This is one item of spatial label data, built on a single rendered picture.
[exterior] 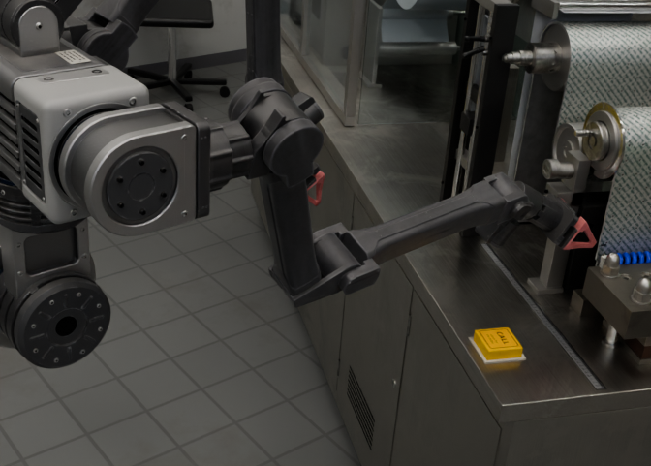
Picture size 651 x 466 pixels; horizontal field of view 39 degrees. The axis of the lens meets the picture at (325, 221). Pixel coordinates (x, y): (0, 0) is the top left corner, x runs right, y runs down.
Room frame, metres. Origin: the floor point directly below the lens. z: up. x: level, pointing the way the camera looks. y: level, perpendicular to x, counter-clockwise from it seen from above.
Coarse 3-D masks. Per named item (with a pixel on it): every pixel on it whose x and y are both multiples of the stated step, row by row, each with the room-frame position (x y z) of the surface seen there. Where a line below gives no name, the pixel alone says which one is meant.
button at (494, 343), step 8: (496, 328) 1.49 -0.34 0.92; (504, 328) 1.49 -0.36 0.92; (480, 336) 1.46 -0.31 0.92; (488, 336) 1.46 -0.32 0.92; (496, 336) 1.46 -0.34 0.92; (504, 336) 1.46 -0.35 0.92; (512, 336) 1.46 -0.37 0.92; (480, 344) 1.44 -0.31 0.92; (488, 344) 1.43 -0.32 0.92; (496, 344) 1.43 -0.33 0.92; (504, 344) 1.44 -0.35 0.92; (512, 344) 1.44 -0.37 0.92; (488, 352) 1.41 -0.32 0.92; (496, 352) 1.41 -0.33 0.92; (504, 352) 1.42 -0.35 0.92; (512, 352) 1.42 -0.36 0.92; (520, 352) 1.43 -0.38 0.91
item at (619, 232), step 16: (624, 176) 1.62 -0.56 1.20; (640, 176) 1.63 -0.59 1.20; (624, 192) 1.62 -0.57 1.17; (640, 192) 1.63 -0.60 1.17; (608, 208) 1.61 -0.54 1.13; (624, 208) 1.62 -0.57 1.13; (640, 208) 1.63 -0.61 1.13; (608, 224) 1.61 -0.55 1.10; (624, 224) 1.62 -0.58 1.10; (640, 224) 1.63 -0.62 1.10; (608, 240) 1.62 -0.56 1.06; (624, 240) 1.63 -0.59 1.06; (640, 240) 1.64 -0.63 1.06
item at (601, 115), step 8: (600, 112) 1.69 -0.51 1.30; (592, 120) 1.71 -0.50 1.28; (600, 120) 1.69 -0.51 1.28; (608, 120) 1.65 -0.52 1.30; (608, 128) 1.65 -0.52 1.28; (616, 128) 1.63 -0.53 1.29; (616, 136) 1.62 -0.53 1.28; (616, 144) 1.62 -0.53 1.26; (608, 152) 1.63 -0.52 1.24; (616, 152) 1.62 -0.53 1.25; (608, 160) 1.63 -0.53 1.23; (600, 168) 1.65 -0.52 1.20
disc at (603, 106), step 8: (600, 104) 1.70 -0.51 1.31; (608, 104) 1.68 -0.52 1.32; (592, 112) 1.72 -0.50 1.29; (608, 112) 1.67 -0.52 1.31; (616, 112) 1.65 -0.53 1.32; (616, 120) 1.64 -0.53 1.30; (584, 128) 1.74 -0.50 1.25; (624, 136) 1.61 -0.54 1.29; (624, 144) 1.60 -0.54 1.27; (584, 152) 1.72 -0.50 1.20; (600, 160) 1.66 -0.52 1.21; (616, 160) 1.61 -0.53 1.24; (592, 168) 1.68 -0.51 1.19; (608, 168) 1.63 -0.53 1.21; (616, 168) 1.61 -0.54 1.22; (600, 176) 1.65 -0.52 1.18; (608, 176) 1.62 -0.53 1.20
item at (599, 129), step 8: (592, 128) 1.67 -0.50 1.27; (600, 128) 1.65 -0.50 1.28; (592, 136) 1.67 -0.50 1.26; (600, 136) 1.64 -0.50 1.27; (608, 136) 1.64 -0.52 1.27; (584, 144) 1.69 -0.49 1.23; (592, 144) 1.66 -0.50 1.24; (600, 144) 1.64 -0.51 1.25; (608, 144) 1.63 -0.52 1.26; (592, 152) 1.66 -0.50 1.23; (600, 152) 1.63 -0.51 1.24; (592, 160) 1.65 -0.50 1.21
